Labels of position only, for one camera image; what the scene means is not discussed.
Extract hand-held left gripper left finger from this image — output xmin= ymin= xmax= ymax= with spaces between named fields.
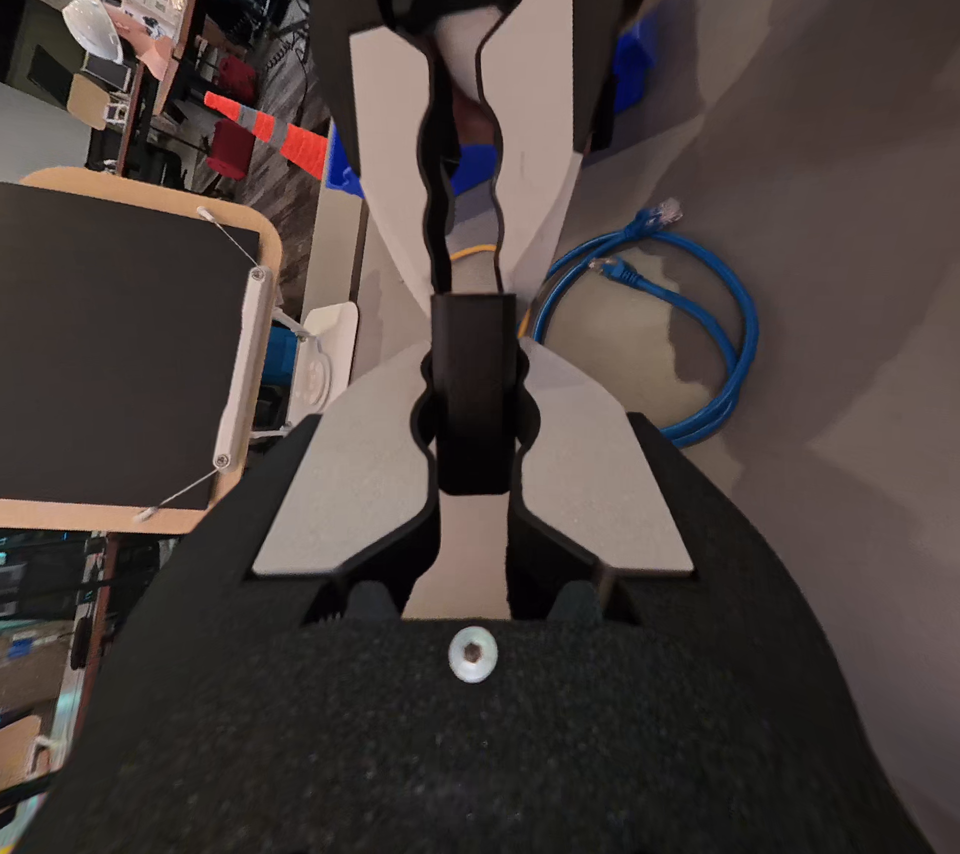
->
xmin=252 ymin=342 xmax=442 ymax=620

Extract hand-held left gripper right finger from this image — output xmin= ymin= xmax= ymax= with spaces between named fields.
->
xmin=507 ymin=337 xmax=696 ymax=620

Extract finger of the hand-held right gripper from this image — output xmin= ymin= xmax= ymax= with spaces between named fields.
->
xmin=350 ymin=27 xmax=461 ymax=294
xmin=476 ymin=0 xmax=585 ymax=294

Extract black ethernet adapter box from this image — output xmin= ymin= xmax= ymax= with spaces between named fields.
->
xmin=429 ymin=293 xmax=521 ymax=497

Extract blue ethernet cable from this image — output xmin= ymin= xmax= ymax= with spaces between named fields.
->
xmin=528 ymin=198 xmax=760 ymax=449

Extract orange traffic cone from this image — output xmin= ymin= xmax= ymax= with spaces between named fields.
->
xmin=204 ymin=91 xmax=331 ymax=180

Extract teal blue box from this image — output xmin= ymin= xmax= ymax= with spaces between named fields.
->
xmin=264 ymin=324 xmax=303 ymax=390

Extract red chair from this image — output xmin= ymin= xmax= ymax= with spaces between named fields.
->
xmin=206 ymin=119 xmax=254 ymax=182

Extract white hard hat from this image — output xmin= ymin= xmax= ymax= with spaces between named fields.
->
xmin=61 ymin=0 xmax=125 ymax=66

